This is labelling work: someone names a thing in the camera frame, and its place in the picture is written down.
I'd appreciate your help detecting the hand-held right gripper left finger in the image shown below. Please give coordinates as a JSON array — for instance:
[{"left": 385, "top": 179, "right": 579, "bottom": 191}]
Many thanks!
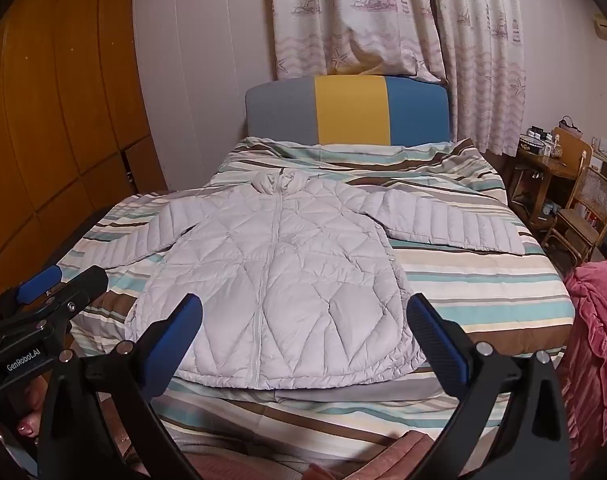
[{"left": 36, "top": 292, "right": 205, "bottom": 480}]

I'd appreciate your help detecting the wooden side table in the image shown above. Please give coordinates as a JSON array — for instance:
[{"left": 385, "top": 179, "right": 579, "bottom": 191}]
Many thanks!
[{"left": 506, "top": 127, "right": 594, "bottom": 233}]

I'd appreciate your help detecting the round black white tin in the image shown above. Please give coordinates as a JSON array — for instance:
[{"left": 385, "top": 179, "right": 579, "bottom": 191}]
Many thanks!
[{"left": 518, "top": 133, "right": 545, "bottom": 155}]

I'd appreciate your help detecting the striped bed cover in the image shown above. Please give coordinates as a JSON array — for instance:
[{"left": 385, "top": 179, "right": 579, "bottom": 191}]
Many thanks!
[{"left": 58, "top": 135, "right": 577, "bottom": 467}]

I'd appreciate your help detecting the wooden wardrobe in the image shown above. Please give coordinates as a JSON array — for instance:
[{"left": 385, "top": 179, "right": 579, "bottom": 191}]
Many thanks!
[{"left": 0, "top": 0, "right": 167, "bottom": 311}]

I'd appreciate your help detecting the black cable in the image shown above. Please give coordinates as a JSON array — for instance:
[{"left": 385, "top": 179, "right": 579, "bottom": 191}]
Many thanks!
[{"left": 557, "top": 115, "right": 585, "bottom": 137}]

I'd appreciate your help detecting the pink ruffled blanket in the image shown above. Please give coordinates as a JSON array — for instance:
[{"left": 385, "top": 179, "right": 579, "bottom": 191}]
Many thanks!
[{"left": 565, "top": 256, "right": 607, "bottom": 447}]

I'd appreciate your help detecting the person's left hand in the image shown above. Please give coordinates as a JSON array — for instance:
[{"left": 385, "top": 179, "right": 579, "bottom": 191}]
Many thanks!
[{"left": 12, "top": 374, "right": 52, "bottom": 438}]

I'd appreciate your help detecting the light grey quilted jacket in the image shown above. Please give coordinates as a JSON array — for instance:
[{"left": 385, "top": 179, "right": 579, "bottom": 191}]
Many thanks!
[{"left": 86, "top": 167, "right": 527, "bottom": 391}]

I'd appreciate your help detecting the black bed frame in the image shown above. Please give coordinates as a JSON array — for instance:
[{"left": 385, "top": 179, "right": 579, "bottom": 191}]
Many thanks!
[{"left": 58, "top": 204, "right": 115, "bottom": 243}]

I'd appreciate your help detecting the grey yellow blue headboard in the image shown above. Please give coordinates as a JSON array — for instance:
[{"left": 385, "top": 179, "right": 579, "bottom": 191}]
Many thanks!
[{"left": 245, "top": 75, "right": 451, "bottom": 147}]

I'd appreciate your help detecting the ship print curtain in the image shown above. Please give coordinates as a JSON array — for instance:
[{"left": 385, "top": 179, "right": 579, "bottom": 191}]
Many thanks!
[
  {"left": 268, "top": 0, "right": 447, "bottom": 85},
  {"left": 426, "top": 0, "right": 530, "bottom": 159}
]

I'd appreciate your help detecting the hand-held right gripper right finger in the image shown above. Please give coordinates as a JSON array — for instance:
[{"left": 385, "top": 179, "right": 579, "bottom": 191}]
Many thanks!
[{"left": 406, "top": 292, "right": 571, "bottom": 480}]

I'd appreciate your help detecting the wooden rattan chair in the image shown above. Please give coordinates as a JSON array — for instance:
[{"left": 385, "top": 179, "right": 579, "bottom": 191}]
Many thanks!
[{"left": 542, "top": 164, "right": 607, "bottom": 267}]

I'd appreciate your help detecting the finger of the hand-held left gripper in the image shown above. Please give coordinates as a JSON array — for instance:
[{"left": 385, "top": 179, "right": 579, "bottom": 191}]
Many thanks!
[
  {"left": 14, "top": 266, "right": 109, "bottom": 341},
  {"left": 0, "top": 265, "right": 64, "bottom": 323}
]

